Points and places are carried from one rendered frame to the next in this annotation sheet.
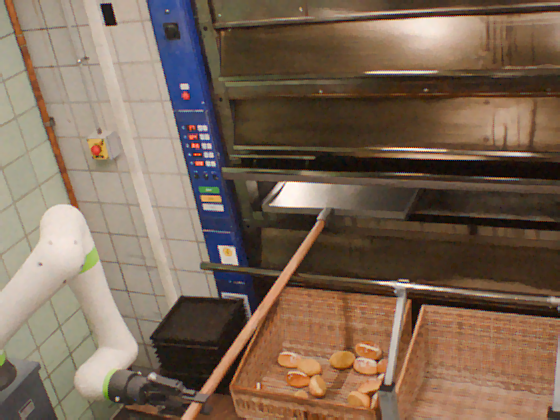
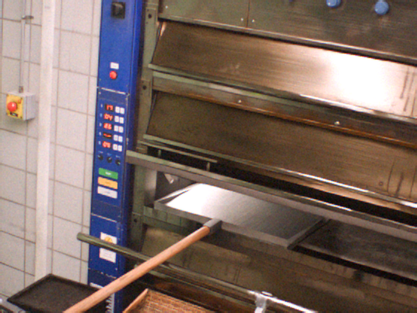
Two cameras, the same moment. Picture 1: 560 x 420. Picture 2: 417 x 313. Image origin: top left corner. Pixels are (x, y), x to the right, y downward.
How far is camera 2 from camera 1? 41 cm
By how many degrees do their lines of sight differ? 9
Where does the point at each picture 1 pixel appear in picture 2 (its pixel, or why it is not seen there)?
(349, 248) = (226, 265)
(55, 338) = not seen: outside the picture
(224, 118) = (143, 106)
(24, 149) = not seen: outside the picture
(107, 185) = (12, 147)
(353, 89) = (270, 106)
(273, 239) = (156, 240)
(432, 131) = (333, 164)
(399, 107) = (308, 135)
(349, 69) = (271, 86)
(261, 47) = (196, 46)
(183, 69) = (118, 48)
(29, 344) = not seen: outside the picture
